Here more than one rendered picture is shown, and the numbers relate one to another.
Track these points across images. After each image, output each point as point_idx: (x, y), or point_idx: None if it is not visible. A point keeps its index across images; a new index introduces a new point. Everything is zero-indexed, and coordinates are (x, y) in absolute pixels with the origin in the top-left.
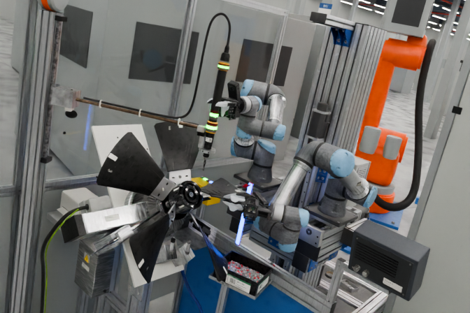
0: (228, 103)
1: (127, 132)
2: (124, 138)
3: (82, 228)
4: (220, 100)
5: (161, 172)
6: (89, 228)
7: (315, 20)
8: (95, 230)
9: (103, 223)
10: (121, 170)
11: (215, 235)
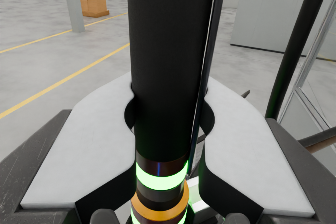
0: (62, 115)
1: (249, 90)
2: (243, 94)
3: (201, 139)
4: (131, 72)
5: (193, 170)
6: (199, 144)
7: None
8: (196, 150)
9: (199, 156)
10: None
11: None
